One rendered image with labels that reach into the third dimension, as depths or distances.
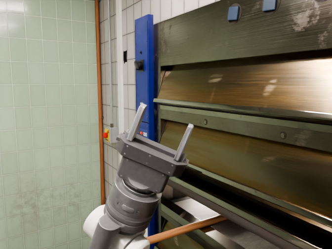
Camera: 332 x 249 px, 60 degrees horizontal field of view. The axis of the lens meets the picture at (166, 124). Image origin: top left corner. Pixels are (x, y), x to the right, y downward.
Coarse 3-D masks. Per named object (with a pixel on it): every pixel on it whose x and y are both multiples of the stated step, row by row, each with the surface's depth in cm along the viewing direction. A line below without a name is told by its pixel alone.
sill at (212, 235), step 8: (168, 208) 146; (176, 208) 145; (176, 216) 140; (184, 216) 136; (192, 216) 136; (184, 224) 134; (192, 232) 129; (200, 232) 124; (208, 232) 122; (216, 232) 122; (208, 240) 119; (216, 240) 116; (224, 240) 116; (216, 248) 115; (224, 248) 111; (232, 248) 110; (240, 248) 110
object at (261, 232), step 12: (168, 180) 115; (192, 180) 121; (204, 180) 126; (192, 192) 102; (216, 192) 108; (228, 192) 111; (204, 204) 96; (216, 204) 91; (240, 204) 97; (252, 204) 100; (228, 216) 86; (240, 216) 83; (264, 216) 87; (276, 216) 90; (252, 228) 78; (288, 228) 80; (300, 228) 82; (312, 228) 84; (276, 240) 72; (312, 240) 74; (324, 240) 76
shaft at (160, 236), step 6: (216, 216) 130; (222, 216) 131; (198, 222) 124; (204, 222) 125; (210, 222) 127; (216, 222) 129; (180, 228) 120; (186, 228) 120; (192, 228) 122; (198, 228) 124; (156, 234) 115; (162, 234) 115; (168, 234) 116; (174, 234) 117; (180, 234) 119; (150, 240) 112; (156, 240) 113; (162, 240) 115
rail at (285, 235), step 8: (176, 176) 113; (184, 184) 106; (192, 184) 104; (200, 192) 98; (208, 192) 97; (216, 200) 91; (224, 200) 90; (232, 208) 85; (240, 208) 84; (248, 216) 80; (256, 216) 79; (256, 224) 78; (264, 224) 76; (272, 224) 74; (272, 232) 73; (280, 232) 71; (288, 232) 70; (288, 240) 69; (296, 240) 68; (304, 240) 67; (304, 248) 66; (312, 248) 64; (320, 248) 64
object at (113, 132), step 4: (104, 128) 198; (108, 128) 193; (112, 128) 192; (116, 128) 193; (112, 132) 192; (116, 132) 193; (108, 136) 193; (112, 136) 192; (116, 136) 194; (108, 140) 193; (112, 140) 193; (116, 140) 194
